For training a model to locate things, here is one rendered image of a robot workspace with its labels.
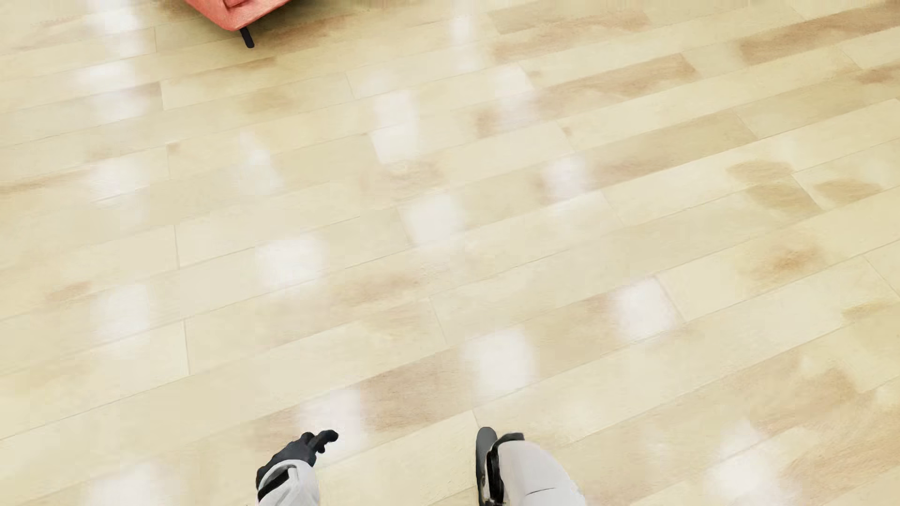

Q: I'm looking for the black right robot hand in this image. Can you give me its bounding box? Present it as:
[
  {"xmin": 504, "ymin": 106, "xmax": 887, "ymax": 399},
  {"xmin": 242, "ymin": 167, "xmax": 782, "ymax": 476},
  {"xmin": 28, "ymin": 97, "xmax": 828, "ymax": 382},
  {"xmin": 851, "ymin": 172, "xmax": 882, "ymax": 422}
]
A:
[{"xmin": 475, "ymin": 426, "xmax": 525, "ymax": 506}]

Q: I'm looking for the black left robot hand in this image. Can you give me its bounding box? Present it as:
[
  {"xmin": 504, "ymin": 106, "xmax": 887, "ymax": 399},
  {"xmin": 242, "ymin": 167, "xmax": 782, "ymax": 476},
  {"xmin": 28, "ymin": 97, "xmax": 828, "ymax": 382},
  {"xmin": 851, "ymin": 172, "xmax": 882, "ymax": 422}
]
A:
[{"xmin": 255, "ymin": 429, "xmax": 340, "ymax": 492}]

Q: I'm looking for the red upholstered sofa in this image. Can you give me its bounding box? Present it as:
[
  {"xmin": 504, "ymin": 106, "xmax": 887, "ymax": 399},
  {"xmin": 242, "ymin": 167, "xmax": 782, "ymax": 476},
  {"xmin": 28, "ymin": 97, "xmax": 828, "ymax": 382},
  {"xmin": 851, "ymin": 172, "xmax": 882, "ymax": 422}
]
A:
[{"xmin": 185, "ymin": 0, "xmax": 292, "ymax": 49}]

